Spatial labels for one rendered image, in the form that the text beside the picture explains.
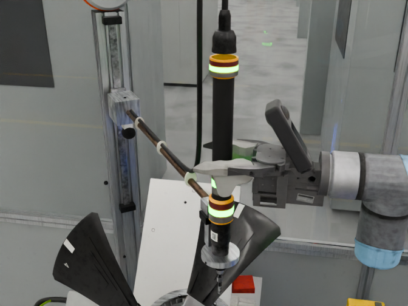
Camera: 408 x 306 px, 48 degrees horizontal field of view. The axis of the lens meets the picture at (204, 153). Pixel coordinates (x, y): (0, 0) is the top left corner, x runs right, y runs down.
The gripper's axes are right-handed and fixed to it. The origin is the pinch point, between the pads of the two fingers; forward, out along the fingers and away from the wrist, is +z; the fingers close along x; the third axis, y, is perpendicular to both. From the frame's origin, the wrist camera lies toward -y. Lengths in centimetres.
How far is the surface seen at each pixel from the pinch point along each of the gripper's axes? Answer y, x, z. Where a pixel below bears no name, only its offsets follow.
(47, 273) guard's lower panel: 94, 71, 80
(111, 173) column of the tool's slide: 35, 54, 40
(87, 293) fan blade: 42, 9, 29
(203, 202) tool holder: 10.9, 2.3, 0.5
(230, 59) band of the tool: -15.2, 1.9, -3.8
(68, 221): 66, 70, 66
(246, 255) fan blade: 27.3, 10.0, -7.1
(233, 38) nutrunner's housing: -18.9, -1.1, -4.6
